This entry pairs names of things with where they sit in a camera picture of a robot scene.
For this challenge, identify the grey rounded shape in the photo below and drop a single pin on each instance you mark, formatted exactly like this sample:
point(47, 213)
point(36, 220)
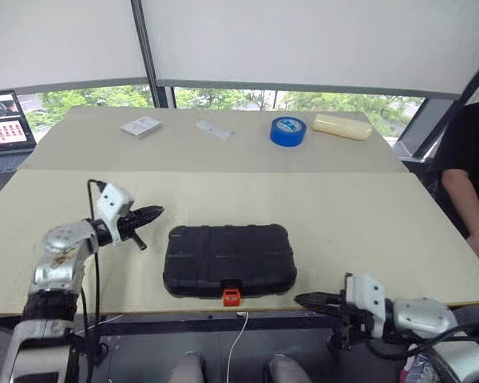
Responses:
point(285, 369)
point(187, 369)

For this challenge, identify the blue tape roll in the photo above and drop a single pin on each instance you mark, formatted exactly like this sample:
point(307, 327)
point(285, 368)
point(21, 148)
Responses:
point(287, 135)

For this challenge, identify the black metal table frame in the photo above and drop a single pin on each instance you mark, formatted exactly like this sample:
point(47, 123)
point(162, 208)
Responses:
point(163, 324)

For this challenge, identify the cream cylindrical container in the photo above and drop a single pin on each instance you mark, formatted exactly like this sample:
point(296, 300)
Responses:
point(341, 127)

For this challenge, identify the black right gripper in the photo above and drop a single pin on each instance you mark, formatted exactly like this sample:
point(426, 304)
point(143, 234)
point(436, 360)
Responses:
point(353, 331)

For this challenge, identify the white roller blind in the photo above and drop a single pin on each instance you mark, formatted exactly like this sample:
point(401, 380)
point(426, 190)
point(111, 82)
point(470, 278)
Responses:
point(311, 40)
point(60, 40)

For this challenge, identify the dark window frame post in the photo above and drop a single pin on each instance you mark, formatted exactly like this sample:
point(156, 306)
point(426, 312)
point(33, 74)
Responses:
point(149, 56)

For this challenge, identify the pink patterned object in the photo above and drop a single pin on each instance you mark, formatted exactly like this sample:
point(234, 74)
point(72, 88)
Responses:
point(415, 369)

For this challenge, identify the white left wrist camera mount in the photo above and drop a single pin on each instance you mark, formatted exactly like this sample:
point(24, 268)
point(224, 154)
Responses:
point(112, 199)

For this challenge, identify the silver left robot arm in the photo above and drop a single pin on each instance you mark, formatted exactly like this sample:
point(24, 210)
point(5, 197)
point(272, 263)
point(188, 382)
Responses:
point(60, 255)

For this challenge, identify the small white card box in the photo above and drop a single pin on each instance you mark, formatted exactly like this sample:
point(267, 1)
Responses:
point(141, 127)

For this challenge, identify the open laptop computer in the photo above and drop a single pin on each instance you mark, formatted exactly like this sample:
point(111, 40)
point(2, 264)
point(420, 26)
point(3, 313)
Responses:
point(6, 127)

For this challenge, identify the black plastic case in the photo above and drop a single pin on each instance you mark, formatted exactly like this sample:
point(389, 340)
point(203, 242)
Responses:
point(227, 259)

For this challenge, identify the person's bare forearm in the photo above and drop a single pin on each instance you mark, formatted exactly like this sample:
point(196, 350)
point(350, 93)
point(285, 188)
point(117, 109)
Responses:
point(465, 199)

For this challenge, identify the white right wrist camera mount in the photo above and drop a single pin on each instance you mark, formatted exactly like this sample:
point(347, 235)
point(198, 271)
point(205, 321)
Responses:
point(367, 291)

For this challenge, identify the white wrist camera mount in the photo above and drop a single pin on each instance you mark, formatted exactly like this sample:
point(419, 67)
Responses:
point(112, 199)
point(367, 291)

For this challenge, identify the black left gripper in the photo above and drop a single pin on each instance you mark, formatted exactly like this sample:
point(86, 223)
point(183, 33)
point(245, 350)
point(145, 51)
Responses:
point(128, 227)

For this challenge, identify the person in black shirt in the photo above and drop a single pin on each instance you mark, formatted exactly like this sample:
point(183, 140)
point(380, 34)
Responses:
point(471, 135)

